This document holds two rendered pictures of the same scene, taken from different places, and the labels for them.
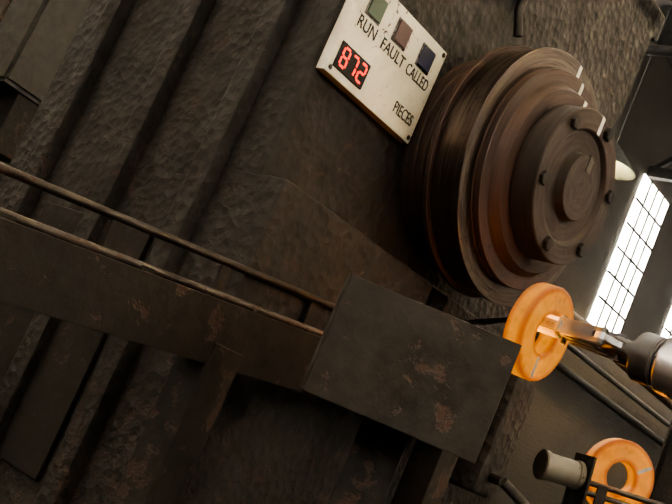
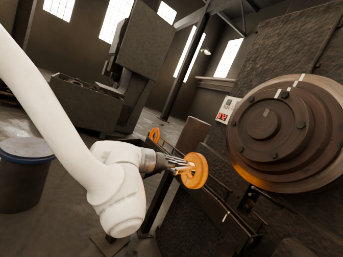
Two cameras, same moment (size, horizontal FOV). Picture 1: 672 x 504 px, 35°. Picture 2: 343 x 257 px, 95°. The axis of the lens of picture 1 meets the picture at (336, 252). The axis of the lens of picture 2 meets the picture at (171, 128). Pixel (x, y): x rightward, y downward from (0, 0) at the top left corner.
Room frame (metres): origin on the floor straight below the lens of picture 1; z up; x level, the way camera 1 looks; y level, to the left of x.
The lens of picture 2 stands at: (1.69, -1.01, 1.07)
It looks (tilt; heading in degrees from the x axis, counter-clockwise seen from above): 10 degrees down; 109
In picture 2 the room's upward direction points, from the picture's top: 23 degrees clockwise
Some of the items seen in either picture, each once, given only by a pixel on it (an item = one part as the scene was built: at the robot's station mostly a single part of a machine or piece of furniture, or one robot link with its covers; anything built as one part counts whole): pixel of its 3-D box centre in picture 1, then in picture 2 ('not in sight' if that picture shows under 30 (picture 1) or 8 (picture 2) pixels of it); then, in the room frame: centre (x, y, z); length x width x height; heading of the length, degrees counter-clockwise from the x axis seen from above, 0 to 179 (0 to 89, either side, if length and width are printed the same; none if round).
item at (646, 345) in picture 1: (633, 353); (163, 162); (1.52, -0.46, 0.83); 0.09 x 0.08 x 0.07; 49
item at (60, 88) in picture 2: not in sight; (84, 105); (-0.67, 1.03, 0.39); 1.03 x 0.83 x 0.79; 53
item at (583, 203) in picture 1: (567, 185); (264, 125); (1.79, -0.33, 1.11); 0.28 x 0.06 x 0.28; 139
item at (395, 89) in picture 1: (385, 60); (235, 112); (1.67, 0.05, 1.15); 0.26 x 0.02 x 0.18; 139
